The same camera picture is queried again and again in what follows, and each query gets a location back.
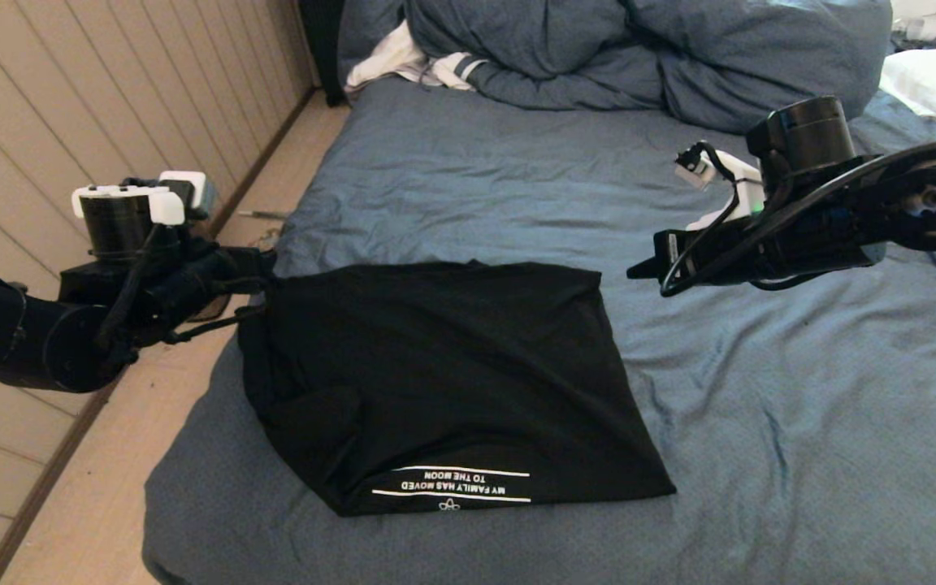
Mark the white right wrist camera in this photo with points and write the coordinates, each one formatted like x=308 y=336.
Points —
x=752 y=195

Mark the blue bed sheet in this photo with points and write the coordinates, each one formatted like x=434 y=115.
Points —
x=760 y=406

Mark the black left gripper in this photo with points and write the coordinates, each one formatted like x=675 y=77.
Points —
x=231 y=272

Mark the white left wrist joint cover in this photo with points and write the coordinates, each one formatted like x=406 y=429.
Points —
x=167 y=207

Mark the white striped garment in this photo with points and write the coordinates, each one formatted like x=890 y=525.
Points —
x=387 y=61

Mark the black printed T-shirt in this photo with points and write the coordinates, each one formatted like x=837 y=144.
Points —
x=452 y=366

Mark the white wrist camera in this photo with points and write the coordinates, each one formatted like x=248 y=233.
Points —
x=752 y=195
x=200 y=191

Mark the black bedside furniture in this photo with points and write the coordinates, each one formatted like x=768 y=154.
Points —
x=322 y=49

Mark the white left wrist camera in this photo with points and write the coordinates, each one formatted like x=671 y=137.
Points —
x=200 y=191

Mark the blue bunched duvet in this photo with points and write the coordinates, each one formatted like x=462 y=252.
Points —
x=639 y=57

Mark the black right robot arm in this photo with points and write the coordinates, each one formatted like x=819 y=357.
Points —
x=923 y=199

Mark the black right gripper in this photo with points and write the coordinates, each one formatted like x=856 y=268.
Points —
x=695 y=260

